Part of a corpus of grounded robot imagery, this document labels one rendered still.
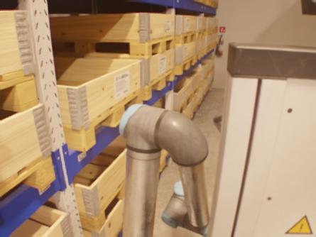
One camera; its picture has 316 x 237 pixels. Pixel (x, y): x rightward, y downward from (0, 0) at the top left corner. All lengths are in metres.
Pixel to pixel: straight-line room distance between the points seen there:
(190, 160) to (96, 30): 1.61
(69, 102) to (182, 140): 0.71
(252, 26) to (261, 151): 6.44
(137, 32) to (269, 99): 1.65
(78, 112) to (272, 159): 0.97
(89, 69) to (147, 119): 1.42
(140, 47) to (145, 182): 1.34
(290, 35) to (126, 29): 5.39
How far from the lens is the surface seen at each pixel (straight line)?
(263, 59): 0.37
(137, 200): 0.82
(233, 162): 0.42
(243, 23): 6.80
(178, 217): 1.16
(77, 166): 1.38
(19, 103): 0.94
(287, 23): 6.87
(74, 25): 2.25
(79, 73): 2.15
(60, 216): 1.32
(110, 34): 2.06
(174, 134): 0.67
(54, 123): 1.18
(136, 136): 0.73
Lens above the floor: 1.81
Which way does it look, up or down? 22 degrees down
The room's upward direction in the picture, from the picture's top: straight up
